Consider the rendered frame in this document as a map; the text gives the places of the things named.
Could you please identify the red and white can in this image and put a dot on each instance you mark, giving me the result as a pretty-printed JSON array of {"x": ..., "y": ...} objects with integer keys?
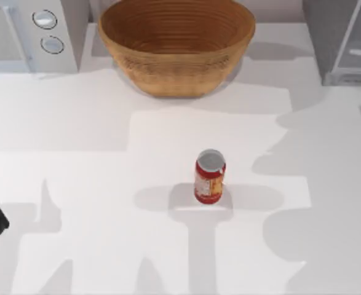
[{"x": 209, "y": 184}]

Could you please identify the wooden woven basket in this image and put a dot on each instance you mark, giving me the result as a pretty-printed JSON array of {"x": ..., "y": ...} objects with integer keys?
[{"x": 177, "y": 61}]

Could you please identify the pale microwave oven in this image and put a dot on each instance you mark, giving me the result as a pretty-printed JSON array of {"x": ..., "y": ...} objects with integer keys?
[{"x": 29, "y": 37}]

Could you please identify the grey cabinet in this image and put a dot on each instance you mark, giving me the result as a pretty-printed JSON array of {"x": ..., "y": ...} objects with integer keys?
[{"x": 346, "y": 40}]

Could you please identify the round white microwave knob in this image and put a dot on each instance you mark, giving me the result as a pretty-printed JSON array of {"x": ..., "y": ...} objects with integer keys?
[
  {"x": 44, "y": 19},
  {"x": 52, "y": 45}
]

